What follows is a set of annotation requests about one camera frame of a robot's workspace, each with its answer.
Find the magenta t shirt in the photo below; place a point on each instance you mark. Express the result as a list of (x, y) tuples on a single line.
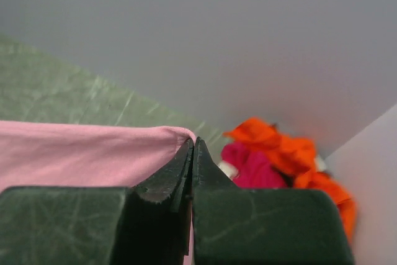
[(255, 170)]

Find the orange t shirt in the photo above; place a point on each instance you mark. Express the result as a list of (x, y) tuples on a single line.
[(296, 158)]

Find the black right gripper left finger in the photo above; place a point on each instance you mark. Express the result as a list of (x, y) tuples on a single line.
[(145, 224)]

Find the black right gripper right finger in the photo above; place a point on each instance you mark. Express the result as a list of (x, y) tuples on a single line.
[(261, 226)]

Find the light pink t shirt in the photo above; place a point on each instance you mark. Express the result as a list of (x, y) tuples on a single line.
[(63, 155)]

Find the cream white t shirt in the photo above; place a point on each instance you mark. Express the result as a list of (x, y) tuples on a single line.
[(228, 169)]

